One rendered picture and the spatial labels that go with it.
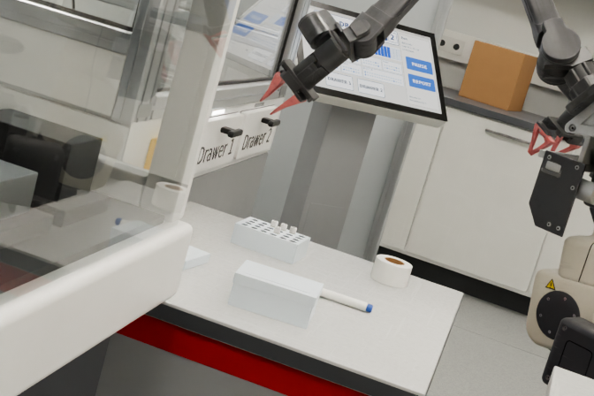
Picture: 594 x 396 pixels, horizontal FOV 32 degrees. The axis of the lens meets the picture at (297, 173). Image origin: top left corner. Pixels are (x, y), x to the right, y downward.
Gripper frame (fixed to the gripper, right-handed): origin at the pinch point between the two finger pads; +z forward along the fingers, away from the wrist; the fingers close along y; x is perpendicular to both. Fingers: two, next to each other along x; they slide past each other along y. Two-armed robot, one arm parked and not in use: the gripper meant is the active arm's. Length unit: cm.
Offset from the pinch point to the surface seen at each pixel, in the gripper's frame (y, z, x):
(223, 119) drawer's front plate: 3.2, 8.8, 3.8
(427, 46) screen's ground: -5, -24, -113
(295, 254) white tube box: -27.5, 4.2, 34.2
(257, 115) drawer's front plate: 2.2, 9.3, -23.1
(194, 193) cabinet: -5.1, 23.5, 4.2
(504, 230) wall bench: -87, 16, -286
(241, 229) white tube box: -18.1, 9.7, 33.7
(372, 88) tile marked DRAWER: -6, -6, -88
